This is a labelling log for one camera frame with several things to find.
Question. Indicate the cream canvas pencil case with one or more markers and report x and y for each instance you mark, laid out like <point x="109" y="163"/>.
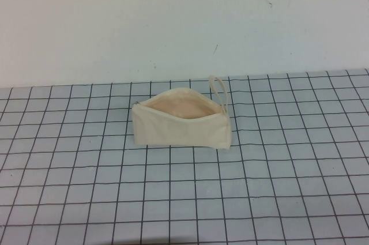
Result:
<point x="178" y="134"/>

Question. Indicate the blue grid tablecloth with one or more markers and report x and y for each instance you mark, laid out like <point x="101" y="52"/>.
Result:
<point x="86" y="184"/>

